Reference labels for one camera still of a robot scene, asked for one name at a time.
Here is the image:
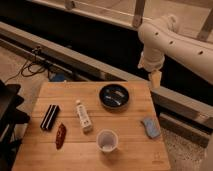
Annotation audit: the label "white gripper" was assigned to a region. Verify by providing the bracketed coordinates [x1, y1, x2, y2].
[138, 52, 164, 88]

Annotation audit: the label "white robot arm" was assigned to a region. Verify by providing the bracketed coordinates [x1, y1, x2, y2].
[138, 14, 213, 85]

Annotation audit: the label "black round bowl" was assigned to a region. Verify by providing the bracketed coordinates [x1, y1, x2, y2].
[99, 84, 130, 110]

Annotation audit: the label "white tube bottle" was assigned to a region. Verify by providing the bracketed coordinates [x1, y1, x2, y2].
[76, 100, 93, 133]

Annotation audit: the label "wooden cutting board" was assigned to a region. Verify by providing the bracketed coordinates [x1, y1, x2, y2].
[12, 81, 170, 171]

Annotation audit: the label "blue object on floor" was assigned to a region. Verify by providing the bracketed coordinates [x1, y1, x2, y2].
[50, 74, 65, 82]

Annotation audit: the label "black rectangular box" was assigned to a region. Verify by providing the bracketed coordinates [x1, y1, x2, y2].
[40, 105, 60, 131]

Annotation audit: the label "dark red wrapped snack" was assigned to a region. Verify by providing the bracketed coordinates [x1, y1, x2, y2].
[56, 123, 66, 149]

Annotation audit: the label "black chair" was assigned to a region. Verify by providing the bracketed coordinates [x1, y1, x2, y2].
[0, 80, 30, 171]

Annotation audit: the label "grey metal rail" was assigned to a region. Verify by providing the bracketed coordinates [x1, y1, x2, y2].
[0, 22, 213, 137]

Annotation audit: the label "black cables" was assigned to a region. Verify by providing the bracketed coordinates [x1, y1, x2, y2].
[3, 46, 54, 84]

